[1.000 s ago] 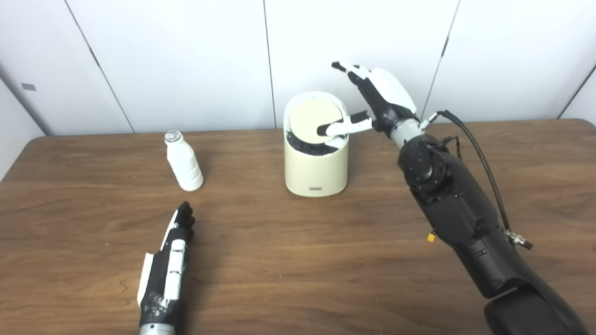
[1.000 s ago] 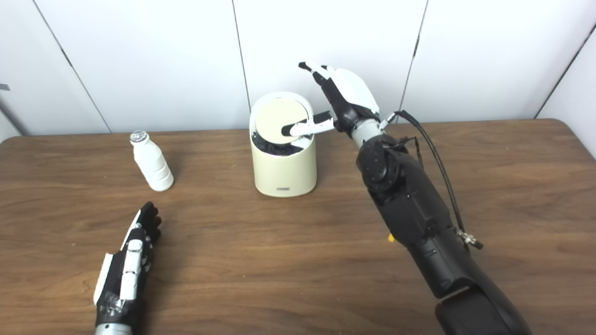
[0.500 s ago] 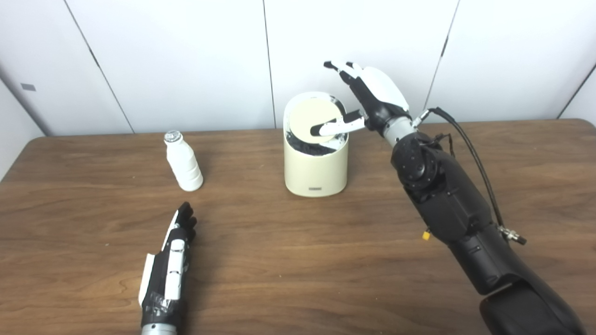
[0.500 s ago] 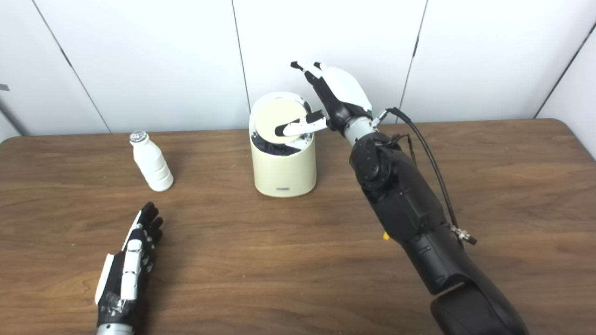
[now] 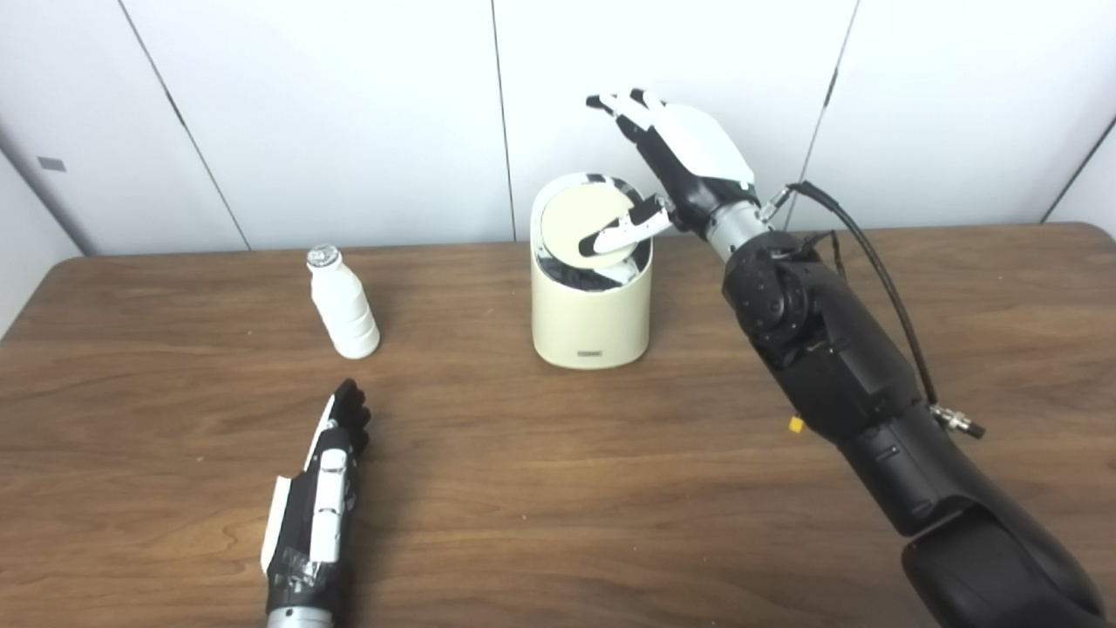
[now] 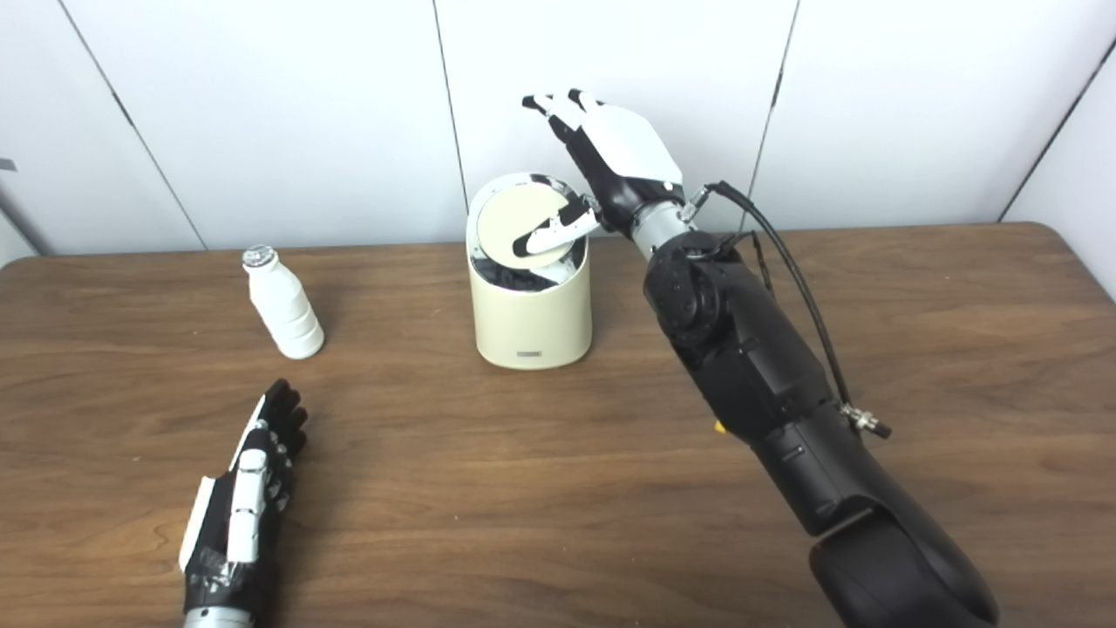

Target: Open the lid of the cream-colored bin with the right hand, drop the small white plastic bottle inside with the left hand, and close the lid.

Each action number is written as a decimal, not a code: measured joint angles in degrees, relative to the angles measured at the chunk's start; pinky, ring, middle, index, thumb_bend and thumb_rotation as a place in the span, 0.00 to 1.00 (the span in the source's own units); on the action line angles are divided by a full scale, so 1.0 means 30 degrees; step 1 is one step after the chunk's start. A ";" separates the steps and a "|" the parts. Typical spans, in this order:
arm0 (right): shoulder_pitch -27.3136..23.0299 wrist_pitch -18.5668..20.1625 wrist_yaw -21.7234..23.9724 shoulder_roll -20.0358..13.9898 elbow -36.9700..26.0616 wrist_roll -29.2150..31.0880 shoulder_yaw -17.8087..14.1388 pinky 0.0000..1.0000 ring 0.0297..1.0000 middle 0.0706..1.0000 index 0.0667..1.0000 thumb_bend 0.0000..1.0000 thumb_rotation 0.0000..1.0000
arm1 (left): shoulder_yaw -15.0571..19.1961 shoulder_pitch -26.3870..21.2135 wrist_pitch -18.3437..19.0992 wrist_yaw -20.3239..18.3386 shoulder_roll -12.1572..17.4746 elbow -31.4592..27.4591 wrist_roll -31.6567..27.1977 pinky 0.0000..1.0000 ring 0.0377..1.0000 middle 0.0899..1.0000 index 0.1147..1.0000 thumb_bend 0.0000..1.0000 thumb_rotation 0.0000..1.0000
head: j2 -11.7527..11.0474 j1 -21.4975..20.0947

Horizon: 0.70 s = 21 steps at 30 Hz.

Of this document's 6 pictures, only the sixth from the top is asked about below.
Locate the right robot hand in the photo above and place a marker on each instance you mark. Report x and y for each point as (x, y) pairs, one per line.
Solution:
(623, 153)

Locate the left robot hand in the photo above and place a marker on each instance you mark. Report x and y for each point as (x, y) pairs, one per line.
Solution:
(247, 506)

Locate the cream round bin lid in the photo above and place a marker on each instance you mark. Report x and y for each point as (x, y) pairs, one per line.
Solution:
(510, 222)

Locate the cream-colored bin body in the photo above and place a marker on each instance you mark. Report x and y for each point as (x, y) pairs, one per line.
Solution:
(532, 318)

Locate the small white plastic bottle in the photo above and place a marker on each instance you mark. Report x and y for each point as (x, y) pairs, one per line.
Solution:
(286, 318)

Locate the black bin liner bag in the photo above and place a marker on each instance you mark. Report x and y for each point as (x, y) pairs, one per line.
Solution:
(514, 277)

